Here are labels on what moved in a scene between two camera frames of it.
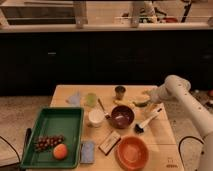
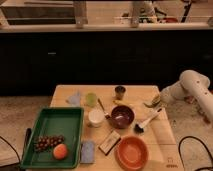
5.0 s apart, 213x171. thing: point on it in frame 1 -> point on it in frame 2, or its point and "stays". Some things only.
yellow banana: [124, 102] stays
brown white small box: [109, 143] stays
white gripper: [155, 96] -> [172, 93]
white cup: [96, 117] stays
